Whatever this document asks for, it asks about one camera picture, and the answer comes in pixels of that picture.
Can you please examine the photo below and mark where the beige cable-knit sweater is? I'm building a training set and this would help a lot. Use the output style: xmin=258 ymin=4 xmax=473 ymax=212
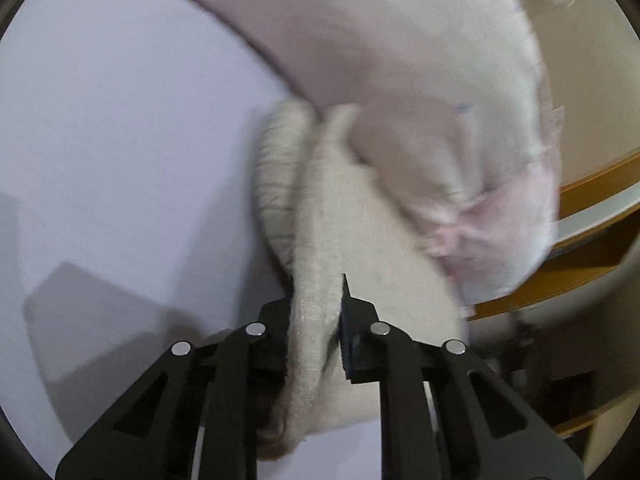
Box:
xmin=254 ymin=100 xmax=463 ymax=460

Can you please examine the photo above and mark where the wooden headboard shelf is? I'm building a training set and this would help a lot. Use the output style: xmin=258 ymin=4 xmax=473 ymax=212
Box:
xmin=466 ymin=146 xmax=640 ymax=438

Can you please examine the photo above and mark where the pink floral pillow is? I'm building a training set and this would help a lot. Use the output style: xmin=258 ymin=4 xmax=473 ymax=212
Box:
xmin=196 ymin=0 xmax=564 ymax=304

